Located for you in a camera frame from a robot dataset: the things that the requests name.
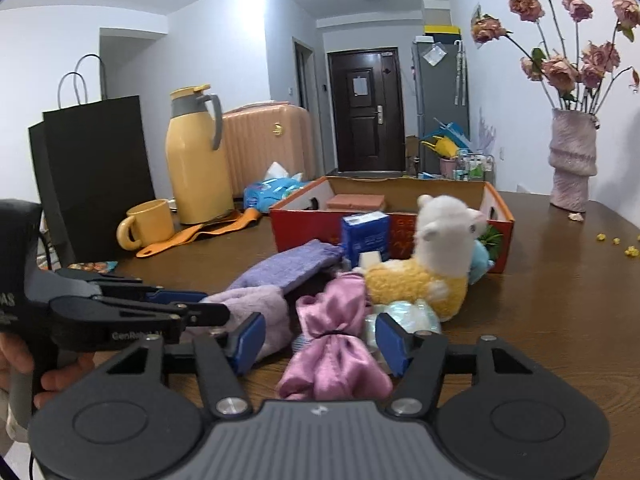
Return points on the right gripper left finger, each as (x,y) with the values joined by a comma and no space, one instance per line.
(219,368)

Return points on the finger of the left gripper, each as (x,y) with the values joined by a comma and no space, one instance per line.
(108,324)
(114,286)

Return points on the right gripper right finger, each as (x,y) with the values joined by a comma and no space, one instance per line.
(418,360)

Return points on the clear iridescent plastic bag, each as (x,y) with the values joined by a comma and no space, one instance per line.
(411,316)

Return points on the lavender fluffy cloth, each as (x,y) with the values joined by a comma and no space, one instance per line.
(268,300)

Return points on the pink satin scrunchie cloth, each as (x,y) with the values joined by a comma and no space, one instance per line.
(334,364)

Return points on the white yellow alpaca plush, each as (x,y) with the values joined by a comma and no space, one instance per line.
(437,273)

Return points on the purple knitted cloth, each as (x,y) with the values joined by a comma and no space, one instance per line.
(287,270)

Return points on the blue small tissue packet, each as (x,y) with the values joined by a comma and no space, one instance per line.
(368,232)

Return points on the white makeup sponge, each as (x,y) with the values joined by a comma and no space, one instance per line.
(369,259)

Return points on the person's left hand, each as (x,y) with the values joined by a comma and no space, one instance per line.
(15,356)

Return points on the colourful snack packet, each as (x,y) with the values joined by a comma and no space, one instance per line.
(104,267)

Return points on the yellow ceramic mug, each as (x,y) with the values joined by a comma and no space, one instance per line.
(146,224)

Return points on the blue plush toy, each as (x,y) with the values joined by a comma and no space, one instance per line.
(481,263)

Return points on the black paper shopping bag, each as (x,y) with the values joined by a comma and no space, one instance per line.
(91,167)

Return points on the yellow thermos jug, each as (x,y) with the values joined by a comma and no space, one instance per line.
(196,160)

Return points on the blue tissue pack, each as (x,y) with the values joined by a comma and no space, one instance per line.
(277,184)

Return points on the red orange cardboard box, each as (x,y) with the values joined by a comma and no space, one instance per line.
(304,216)

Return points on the pink flat pouch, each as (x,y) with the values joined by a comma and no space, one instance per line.
(356,202)

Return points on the cluttered storage rack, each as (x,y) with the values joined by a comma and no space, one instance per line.
(448,153)

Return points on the peach hard-shell suitcase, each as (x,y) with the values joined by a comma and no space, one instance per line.
(259,134)

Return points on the fallen pink petal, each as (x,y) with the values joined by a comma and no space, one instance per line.
(576,216)

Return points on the dark brown entrance door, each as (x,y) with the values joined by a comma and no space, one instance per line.
(368,111)

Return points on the yellow crumbs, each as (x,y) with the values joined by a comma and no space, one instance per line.
(630,251)

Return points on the pink textured vase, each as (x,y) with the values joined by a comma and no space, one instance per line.
(573,157)

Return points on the grey refrigerator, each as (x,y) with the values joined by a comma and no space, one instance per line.
(442,102)

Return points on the dried pink roses bouquet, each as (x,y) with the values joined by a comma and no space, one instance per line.
(575,76)

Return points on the yellow box atop fridge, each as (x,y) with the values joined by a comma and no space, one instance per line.
(431,29)

